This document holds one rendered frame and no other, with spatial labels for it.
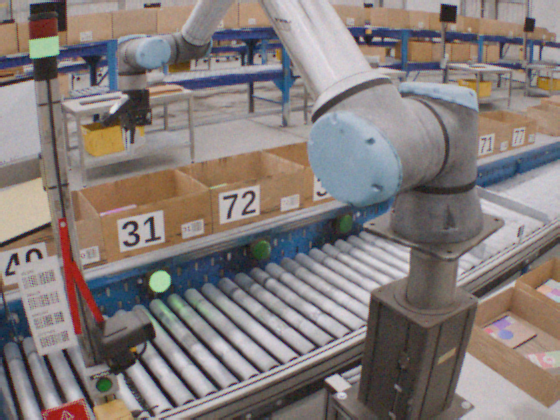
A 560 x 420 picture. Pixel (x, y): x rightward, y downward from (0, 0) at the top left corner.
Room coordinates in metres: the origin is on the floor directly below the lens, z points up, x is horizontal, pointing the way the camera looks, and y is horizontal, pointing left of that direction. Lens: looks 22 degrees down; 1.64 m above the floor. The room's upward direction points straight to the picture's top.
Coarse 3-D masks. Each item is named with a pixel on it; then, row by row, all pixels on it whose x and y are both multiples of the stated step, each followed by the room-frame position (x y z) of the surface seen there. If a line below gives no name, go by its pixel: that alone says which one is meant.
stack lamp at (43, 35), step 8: (32, 24) 0.76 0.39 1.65; (40, 24) 0.76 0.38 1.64; (48, 24) 0.76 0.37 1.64; (56, 24) 0.78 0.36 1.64; (32, 32) 0.76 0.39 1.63; (40, 32) 0.76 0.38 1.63; (48, 32) 0.76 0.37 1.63; (56, 32) 0.78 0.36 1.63; (32, 40) 0.76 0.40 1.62; (40, 40) 0.76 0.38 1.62; (48, 40) 0.76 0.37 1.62; (56, 40) 0.78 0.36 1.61; (32, 48) 0.76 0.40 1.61; (40, 48) 0.75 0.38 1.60; (48, 48) 0.76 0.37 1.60; (56, 48) 0.78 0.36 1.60; (32, 56) 0.76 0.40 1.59; (40, 56) 0.75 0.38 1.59
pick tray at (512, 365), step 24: (480, 312) 1.20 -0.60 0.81; (504, 312) 1.27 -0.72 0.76; (528, 312) 1.21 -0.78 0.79; (552, 312) 1.13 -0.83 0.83; (480, 336) 1.06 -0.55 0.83; (552, 336) 1.11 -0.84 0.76; (480, 360) 1.04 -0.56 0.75; (504, 360) 0.97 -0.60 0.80; (528, 360) 0.91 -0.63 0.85; (528, 384) 0.89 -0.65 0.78; (552, 384) 0.83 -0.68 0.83
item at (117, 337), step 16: (112, 320) 0.78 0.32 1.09; (128, 320) 0.78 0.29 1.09; (144, 320) 0.79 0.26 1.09; (96, 336) 0.74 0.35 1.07; (112, 336) 0.74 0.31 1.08; (128, 336) 0.75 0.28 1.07; (144, 336) 0.77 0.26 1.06; (112, 352) 0.73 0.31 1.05; (128, 352) 0.76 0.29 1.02; (112, 368) 0.75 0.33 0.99; (128, 368) 0.75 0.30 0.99
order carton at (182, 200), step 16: (144, 176) 1.77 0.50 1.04; (160, 176) 1.80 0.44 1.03; (176, 176) 1.82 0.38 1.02; (96, 192) 1.65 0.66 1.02; (112, 192) 1.69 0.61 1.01; (128, 192) 1.73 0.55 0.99; (144, 192) 1.76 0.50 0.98; (160, 192) 1.80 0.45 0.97; (176, 192) 1.83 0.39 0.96; (192, 192) 1.71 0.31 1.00; (208, 192) 1.60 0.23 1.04; (96, 208) 1.65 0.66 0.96; (112, 208) 1.68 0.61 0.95; (144, 208) 1.46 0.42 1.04; (160, 208) 1.50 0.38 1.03; (176, 208) 1.53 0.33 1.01; (192, 208) 1.56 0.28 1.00; (208, 208) 1.60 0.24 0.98; (112, 224) 1.40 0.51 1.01; (176, 224) 1.53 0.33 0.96; (208, 224) 1.60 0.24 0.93; (112, 240) 1.39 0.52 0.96; (176, 240) 1.52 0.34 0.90; (112, 256) 1.39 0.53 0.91; (128, 256) 1.42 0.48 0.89
